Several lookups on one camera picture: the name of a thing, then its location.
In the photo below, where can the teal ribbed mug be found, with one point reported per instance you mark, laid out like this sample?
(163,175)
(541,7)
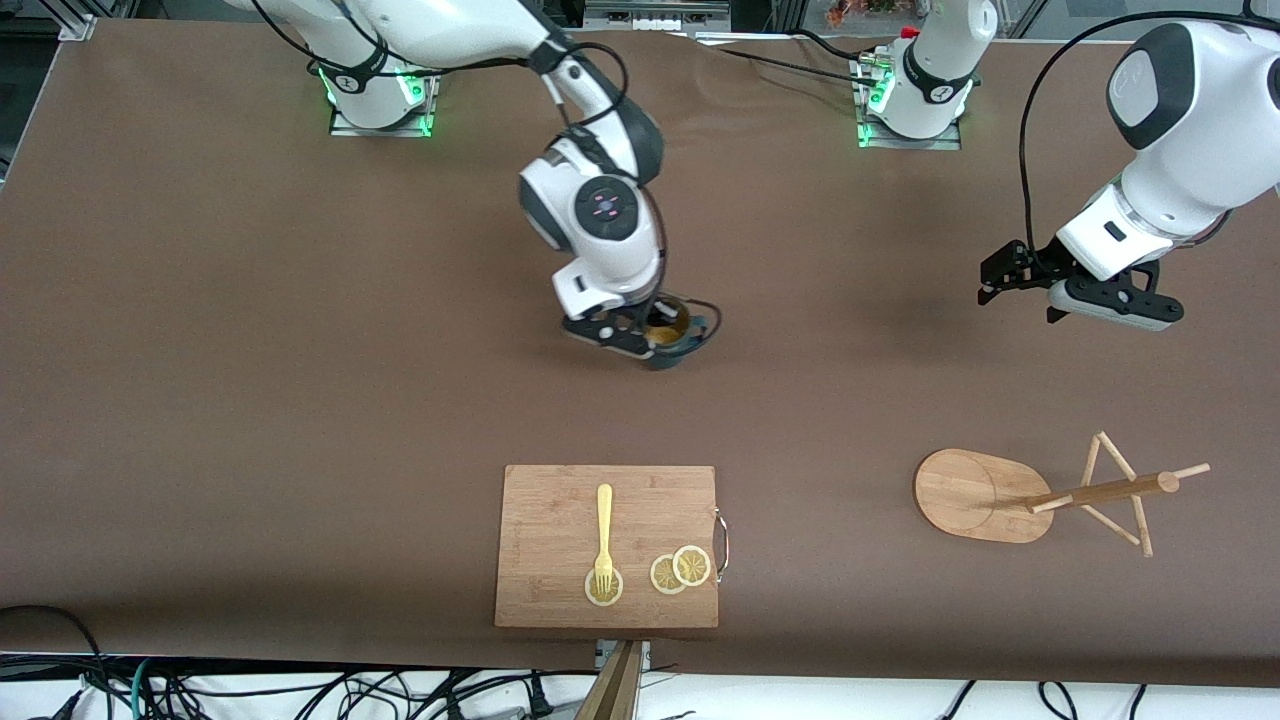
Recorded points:
(690,345)

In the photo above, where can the wooden mug rack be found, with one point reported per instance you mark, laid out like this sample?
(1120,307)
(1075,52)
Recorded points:
(975,495)

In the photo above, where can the yellow plastic fork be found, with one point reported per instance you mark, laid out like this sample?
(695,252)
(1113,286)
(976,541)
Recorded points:
(604,520)

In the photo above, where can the wooden cutting board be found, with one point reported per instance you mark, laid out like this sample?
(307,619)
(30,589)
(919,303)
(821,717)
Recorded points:
(550,540)

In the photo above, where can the grey power strip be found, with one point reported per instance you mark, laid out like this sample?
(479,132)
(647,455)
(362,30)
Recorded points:
(655,12)

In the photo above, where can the lemon slice under fork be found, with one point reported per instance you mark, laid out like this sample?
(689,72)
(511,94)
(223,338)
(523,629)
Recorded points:
(592,595)

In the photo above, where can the brown table cover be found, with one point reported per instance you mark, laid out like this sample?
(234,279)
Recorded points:
(300,450)

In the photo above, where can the black power plug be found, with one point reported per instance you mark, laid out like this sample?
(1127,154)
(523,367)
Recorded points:
(540,700)

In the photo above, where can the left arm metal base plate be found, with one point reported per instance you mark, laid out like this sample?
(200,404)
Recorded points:
(950,140)

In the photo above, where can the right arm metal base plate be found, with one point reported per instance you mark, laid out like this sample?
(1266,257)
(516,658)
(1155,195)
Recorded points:
(420,120)

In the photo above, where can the wooden post with metal bracket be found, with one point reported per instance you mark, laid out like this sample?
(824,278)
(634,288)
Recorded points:
(612,690)

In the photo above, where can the aluminium frame profile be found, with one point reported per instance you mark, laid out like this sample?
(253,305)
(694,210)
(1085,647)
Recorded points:
(80,20)

